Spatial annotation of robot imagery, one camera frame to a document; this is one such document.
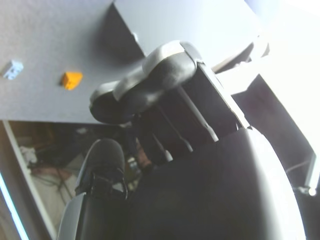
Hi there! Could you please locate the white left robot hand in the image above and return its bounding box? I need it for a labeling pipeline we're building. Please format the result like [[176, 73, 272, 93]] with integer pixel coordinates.
[[57, 40, 307, 240]]

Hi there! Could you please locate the cardboard box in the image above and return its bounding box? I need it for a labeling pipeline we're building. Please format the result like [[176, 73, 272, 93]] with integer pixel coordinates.
[[98, 0, 320, 192]]

